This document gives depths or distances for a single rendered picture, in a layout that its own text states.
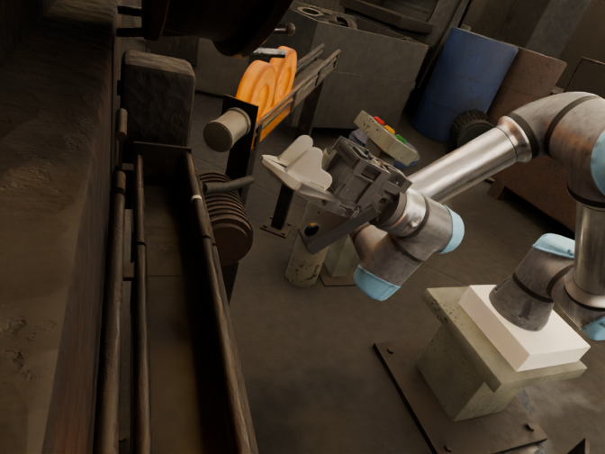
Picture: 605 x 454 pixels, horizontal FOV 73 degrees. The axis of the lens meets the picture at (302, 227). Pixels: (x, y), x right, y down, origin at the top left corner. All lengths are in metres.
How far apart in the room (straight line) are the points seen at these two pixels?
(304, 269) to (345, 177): 0.97
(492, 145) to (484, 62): 3.01
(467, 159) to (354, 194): 0.31
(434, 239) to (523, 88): 3.55
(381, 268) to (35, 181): 0.57
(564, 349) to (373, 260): 0.68
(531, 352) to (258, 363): 0.71
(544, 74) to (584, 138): 3.43
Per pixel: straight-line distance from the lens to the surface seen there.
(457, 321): 1.19
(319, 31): 2.56
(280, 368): 1.25
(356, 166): 0.51
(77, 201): 0.17
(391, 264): 0.68
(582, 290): 1.02
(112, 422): 0.26
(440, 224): 0.65
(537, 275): 1.14
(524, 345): 1.15
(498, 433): 1.43
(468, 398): 1.28
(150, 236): 0.51
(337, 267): 1.58
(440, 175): 0.79
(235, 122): 0.81
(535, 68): 4.15
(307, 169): 0.50
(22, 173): 0.19
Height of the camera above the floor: 0.96
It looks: 31 degrees down
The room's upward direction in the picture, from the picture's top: 18 degrees clockwise
